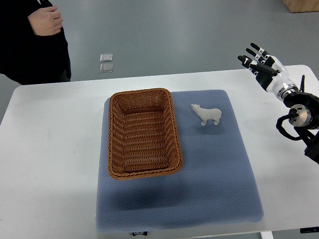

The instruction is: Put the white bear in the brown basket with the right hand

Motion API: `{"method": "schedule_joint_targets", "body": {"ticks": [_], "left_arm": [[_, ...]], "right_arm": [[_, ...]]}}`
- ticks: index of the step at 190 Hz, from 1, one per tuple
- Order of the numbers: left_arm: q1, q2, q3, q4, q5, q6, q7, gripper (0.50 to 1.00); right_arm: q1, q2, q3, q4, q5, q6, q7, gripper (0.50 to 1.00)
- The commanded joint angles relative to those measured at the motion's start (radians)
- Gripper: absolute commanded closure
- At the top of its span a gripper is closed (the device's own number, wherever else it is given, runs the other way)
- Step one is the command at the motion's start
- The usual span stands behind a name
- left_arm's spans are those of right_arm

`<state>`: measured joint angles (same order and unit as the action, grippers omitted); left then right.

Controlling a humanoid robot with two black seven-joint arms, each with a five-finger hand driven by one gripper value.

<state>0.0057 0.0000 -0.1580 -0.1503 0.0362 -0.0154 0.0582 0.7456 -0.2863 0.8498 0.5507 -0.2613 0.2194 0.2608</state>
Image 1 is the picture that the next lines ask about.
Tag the brown wicker basket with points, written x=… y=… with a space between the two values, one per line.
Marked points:
x=143 y=139

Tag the metal floor plate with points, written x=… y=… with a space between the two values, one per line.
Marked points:
x=106 y=68
x=106 y=57

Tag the person in black clothing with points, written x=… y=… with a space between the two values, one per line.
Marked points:
x=27 y=58

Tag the black label tag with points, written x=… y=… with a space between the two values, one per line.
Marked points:
x=139 y=234

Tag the white toy bear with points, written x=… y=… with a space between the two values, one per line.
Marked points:
x=207 y=114

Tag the black table control panel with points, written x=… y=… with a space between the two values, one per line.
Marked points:
x=309 y=230

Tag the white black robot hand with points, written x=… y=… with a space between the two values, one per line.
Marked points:
x=269 y=72

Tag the lower metal floor plate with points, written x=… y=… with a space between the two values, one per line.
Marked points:
x=106 y=68

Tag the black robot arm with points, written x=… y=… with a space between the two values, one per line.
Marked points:
x=304 y=117

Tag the blue textured mat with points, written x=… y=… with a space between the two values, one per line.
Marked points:
x=215 y=185

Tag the person's bare hand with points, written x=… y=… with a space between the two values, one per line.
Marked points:
x=46 y=21

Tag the upper metal floor plate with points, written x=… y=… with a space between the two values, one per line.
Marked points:
x=106 y=57

